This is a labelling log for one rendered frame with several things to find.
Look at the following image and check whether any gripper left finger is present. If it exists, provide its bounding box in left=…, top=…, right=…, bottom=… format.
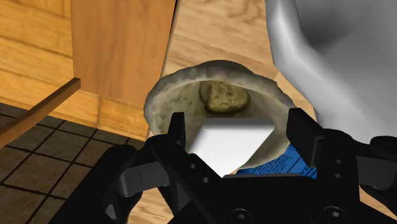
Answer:
left=48, top=111, right=225, bottom=224

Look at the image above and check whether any brown wooden bar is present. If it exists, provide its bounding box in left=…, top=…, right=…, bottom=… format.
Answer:
left=0, top=77, right=81, bottom=147

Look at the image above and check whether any brown lumpy potato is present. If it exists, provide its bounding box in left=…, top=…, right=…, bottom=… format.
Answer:
left=199, top=80, right=251, bottom=115

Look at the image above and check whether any large white rounded vessel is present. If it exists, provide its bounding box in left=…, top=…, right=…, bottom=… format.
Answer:
left=264, top=0, right=397, bottom=145

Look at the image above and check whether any blue printed book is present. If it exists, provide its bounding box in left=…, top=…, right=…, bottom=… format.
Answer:
left=237, top=143, right=319, bottom=180

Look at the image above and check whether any white box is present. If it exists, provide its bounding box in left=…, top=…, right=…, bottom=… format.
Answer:
left=187, top=117, right=277, bottom=179

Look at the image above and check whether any light wooden table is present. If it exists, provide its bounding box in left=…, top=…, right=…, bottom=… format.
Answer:
left=126, top=0, right=397, bottom=224

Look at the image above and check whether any beige stone bowl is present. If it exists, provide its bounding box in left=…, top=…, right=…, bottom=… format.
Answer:
left=143, top=59, right=297, bottom=170

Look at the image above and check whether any wooden cabinet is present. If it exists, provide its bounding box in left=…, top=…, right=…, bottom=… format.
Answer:
left=69, top=0, right=177, bottom=108

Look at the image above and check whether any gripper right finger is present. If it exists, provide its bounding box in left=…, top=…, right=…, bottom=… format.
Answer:
left=285, top=107, right=397, bottom=221

